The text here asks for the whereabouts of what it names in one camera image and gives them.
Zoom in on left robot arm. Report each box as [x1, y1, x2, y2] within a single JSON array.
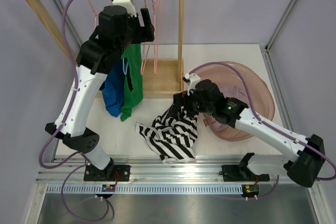
[[45, 5, 154, 181]]

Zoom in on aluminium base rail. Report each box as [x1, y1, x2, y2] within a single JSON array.
[[35, 155, 297, 195]]

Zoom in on light blue wire hanger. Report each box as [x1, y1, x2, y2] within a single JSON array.
[[122, 58, 128, 76]]

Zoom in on aluminium frame post right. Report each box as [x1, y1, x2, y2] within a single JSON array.
[[265, 0, 299, 53]]

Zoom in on pink wire hanger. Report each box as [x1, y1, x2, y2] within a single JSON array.
[[151, 0, 162, 75]]

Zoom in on purple cable loop on floor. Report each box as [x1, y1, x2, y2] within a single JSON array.
[[60, 163, 116, 221]]

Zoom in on pink hanger under blue top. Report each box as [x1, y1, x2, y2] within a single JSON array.
[[87, 0, 98, 27]]

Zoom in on pale pink tank top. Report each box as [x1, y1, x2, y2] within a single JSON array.
[[209, 86, 249, 133]]

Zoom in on aluminium frame post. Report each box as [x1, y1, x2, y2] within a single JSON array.
[[52, 0, 82, 48], [265, 0, 299, 53]]

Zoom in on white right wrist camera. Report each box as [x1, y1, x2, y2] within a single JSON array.
[[182, 73, 201, 95]]

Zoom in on blue tank top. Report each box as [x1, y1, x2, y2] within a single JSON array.
[[100, 60, 125, 118]]

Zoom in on aluminium frame post left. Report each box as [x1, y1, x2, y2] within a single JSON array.
[[52, 0, 82, 48]]

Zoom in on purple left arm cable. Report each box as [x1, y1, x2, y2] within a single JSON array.
[[38, 0, 110, 169]]

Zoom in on wooden clothes rack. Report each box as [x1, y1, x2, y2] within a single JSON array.
[[25, 0, 185, 99]]

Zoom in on black white striped tank top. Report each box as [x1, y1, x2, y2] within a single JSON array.
[[135, 105, 199, 164]]

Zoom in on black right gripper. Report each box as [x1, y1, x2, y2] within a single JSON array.
[[169, 89, 215, 121]]

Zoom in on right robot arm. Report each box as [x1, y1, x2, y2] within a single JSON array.
[[173, 75, 326, 188]]

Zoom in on green tank top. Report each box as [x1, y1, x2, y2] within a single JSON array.
[[120, 44, 143, 121]]

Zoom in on pink translucent plastic basin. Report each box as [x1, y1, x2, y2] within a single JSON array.
[[192, 61, 275, 142]]

